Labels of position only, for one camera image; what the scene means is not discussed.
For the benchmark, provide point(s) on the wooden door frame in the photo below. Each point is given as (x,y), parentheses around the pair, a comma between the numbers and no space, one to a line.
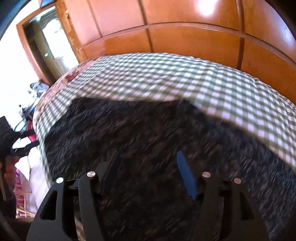
(45,38)

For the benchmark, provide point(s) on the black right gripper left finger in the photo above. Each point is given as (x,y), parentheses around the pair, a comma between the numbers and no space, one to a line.
(55,218)

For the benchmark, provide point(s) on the green checkered bed sheet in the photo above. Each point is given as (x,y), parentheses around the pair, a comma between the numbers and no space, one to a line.
(217,90)

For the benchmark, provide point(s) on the dark leaf-print pants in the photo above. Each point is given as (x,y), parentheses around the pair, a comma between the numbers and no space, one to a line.
(148,199)

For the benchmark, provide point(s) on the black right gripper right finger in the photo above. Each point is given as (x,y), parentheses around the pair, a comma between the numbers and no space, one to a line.
(227,210)

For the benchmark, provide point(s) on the clutter pile beside bed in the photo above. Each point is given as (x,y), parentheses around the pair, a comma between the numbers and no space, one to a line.
(31,184)

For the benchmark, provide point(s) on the left hand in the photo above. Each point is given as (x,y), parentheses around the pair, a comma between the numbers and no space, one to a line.
(8,169)

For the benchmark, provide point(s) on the wooden wardrobe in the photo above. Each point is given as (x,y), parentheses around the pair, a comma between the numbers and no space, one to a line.
(247,35)

